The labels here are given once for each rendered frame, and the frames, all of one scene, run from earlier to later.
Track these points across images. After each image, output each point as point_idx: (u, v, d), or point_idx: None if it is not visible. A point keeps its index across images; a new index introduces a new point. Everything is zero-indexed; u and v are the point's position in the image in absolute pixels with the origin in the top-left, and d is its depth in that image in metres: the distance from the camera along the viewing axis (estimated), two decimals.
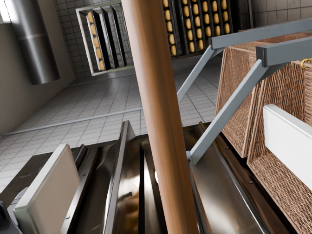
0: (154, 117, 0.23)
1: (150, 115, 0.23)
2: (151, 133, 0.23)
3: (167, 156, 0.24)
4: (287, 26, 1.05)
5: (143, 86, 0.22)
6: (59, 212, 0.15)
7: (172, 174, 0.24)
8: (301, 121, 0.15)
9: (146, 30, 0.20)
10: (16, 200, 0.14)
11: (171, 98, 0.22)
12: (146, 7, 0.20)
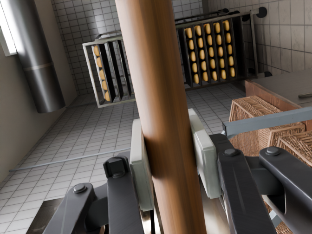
0: (159, 151, 0.17)
1: (154, 148, 0.17)
2: (155, 170, 0.17)
3: (177, 202, 0.18)
4: (298, 115, 1.09)
5: (144, 109, 0.16)
6: (150, 173, 0.17)
7: (182, 224, 0.18)
8: (200, 125, 0.17)
9: (148, 33, 0.14)
10: None
11: (183, 126, 0.16)
12: (148, 0, 0.14)
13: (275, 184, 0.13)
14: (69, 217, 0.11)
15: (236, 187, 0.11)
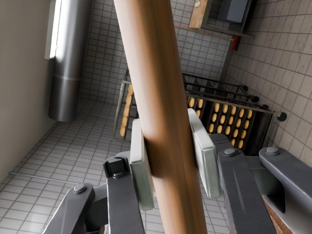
0: (159, 151, 0.17)
1: (154, 148, 0.17)
2: (155, 170, 0.17)
3: (177, 202, 0.18)
4: None
5: (143, 109, 0.16)
6: (150, 173, 0.17)
7: (183, 224, 0.18)
8: (200, 125, 0.17)
9: (147, 33, 0.14)
10: None
11: (182, 126, 0.16)
12: (147, 0, 0.14)
13: (275, 184, 0.13)
14: (69, 217, 0.11)
15: (236, 187, 0.11)
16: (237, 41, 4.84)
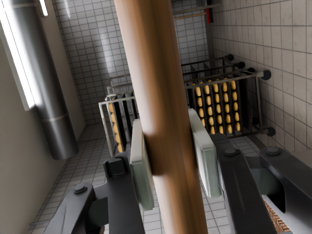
0: (160, 151, 0.17)
1: (154, 148, 0.17)
2: (155, 171, 0.17)
3: (178, 202, 0.18)
4: None
5: (144, 109, 0.16)
6: (150, 173, 0.17)
7: (184, 224, 0.18)
8: (200, 125, 0.17)
9: (147, 34, 0.14)
10: None
11: (183, 126, 0.16)
12: (147, 0, 0.14)
13: (275, 184, 0.13)
14: (69, 217, 0.11)
15: (236, 187, 0.11)
16: (210, 12, 4.68)
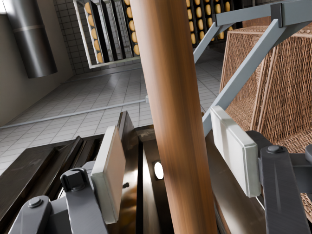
0: (172, 149, 0.16)
1: (166, 146, 0.17)
2: (166, 169, 0.17)
3: (188, 201, 0.17)
4: None
5: (157, 107, 0.16)
6: (118, 183, 0.17)
7: (194, 224, 0.18)
8: (233, 121, 0.17)
9: (163, 30, 0.14)
10: None
11: (196, 124, 0.16)
12: None
13: None
14: (27, 231, 0.11)
15: (275, 185, 0.11)
16: None
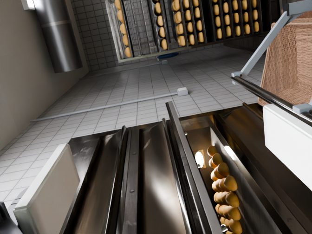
0: None
1: None
2: None
3: None
4: None
5: None
6: (59, 212, 0.15)
7: None
8: (301, 121, 0.15)
9: None
10: (16, 200, 0.14)
11: None
12: None
13: None
14: None
15: None
16: None
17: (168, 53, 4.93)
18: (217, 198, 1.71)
